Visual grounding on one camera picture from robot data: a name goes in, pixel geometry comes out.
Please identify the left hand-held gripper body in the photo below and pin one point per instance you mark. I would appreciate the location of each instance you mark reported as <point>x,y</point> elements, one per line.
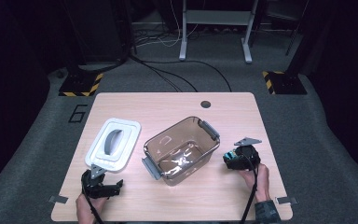
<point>93,186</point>

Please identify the transparent brown storage box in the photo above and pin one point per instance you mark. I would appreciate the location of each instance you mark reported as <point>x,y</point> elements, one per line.
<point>180,155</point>

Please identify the white metal stand frame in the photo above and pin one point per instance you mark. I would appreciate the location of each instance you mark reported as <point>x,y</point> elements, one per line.
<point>217,17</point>

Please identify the black round table grommet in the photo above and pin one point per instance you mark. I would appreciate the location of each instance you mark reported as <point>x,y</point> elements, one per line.
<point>205,104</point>

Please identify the grey metal bracket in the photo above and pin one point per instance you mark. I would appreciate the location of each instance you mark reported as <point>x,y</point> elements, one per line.
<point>286,200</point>
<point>58,199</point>

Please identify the person's left hand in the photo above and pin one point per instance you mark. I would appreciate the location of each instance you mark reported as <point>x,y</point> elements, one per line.
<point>88,210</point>

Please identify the black stand pole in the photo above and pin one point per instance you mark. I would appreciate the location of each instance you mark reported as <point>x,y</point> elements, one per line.
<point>304,40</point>

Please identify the dark equipment stand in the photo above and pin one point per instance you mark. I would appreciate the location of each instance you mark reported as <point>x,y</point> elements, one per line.
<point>99,31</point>

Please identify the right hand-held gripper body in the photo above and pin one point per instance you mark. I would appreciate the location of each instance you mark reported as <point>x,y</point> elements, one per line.
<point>248,155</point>

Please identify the black striped stand base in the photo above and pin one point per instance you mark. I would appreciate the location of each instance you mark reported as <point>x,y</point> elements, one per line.
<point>80,84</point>
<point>287,83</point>

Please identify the person's right hand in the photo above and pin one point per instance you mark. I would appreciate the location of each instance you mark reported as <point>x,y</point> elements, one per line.
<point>261,183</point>

